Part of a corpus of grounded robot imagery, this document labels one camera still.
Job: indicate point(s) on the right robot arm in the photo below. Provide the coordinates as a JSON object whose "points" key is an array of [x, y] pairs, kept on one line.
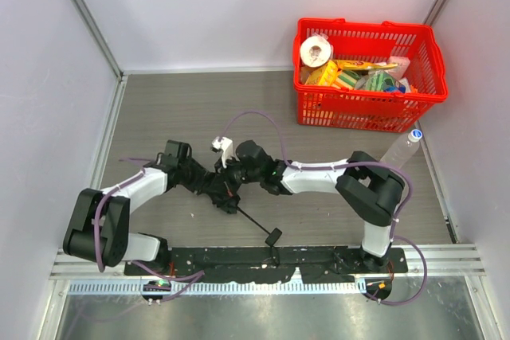
{"points": [[371, 189]]}

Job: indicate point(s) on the yellow green sponge pack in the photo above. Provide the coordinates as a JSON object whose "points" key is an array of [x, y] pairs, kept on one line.
{"points": [[337, 74]]}

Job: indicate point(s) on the yellow snack package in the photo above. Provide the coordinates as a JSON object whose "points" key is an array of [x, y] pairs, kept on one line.
{"points": [[363, 65]]}

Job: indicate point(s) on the white box in basket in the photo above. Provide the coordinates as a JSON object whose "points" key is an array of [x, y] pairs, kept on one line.
{"points": [[401, 65]]}

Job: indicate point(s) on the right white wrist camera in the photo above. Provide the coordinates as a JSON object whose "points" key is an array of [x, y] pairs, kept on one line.
{"points": [[224, 146]]}

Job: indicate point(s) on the aluminium frame rail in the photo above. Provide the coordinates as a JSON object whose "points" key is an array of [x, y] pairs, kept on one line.
{"points": [[440, 297]]}

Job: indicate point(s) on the black folding umbrella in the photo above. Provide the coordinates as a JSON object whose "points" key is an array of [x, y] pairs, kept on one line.
{"points": [[222, 186]]}

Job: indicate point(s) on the green striped package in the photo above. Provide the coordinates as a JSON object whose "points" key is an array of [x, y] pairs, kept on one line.
{"points": [[380, 81]]}

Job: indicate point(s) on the clear plastic water bottle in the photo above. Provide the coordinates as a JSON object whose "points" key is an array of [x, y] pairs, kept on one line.
{"points": [[403, 149]]}

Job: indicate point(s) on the red plastic shopping basket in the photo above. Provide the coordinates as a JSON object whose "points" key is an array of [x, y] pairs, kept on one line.
{"points": [[394, 110]]}

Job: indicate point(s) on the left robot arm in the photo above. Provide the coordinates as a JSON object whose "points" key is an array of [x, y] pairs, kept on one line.
{"points": [[99, 228]]}

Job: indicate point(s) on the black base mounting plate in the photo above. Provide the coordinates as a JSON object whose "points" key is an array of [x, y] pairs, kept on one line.
{"points": [[265, 265]]}

